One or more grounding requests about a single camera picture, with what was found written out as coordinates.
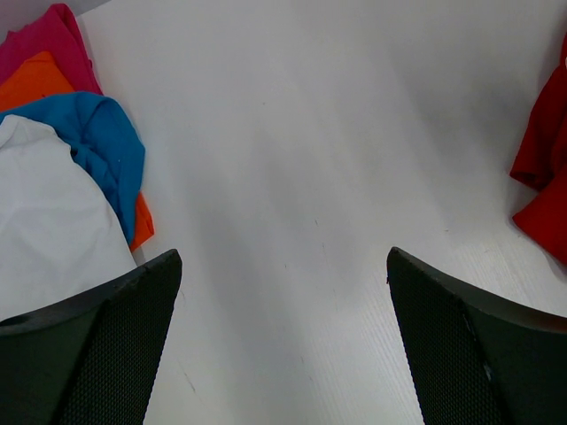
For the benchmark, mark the pink t shirt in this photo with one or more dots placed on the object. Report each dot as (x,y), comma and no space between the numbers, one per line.
(58,33)

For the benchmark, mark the orange t shirt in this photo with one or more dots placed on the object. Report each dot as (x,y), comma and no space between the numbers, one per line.
(39,77)

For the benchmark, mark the red t shirt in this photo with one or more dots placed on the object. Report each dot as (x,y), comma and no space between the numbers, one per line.
(540,164)

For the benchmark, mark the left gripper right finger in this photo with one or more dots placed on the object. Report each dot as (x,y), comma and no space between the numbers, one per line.
(475,357)

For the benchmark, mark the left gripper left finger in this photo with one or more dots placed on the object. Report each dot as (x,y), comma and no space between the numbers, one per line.
(91,358)

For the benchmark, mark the blue t shirt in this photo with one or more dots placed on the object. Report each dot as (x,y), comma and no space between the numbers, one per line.
(103,142)

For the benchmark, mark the white t shirt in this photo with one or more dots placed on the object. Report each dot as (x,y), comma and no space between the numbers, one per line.
(59,235)

